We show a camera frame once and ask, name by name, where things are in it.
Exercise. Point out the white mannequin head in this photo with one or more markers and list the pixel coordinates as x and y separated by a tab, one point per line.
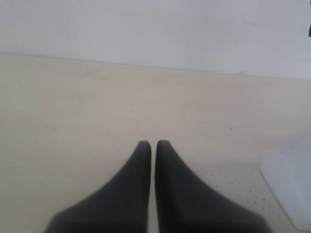
287	170

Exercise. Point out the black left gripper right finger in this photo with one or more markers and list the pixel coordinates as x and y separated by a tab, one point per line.
185	204

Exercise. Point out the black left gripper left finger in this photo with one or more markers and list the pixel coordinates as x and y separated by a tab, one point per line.
120	206

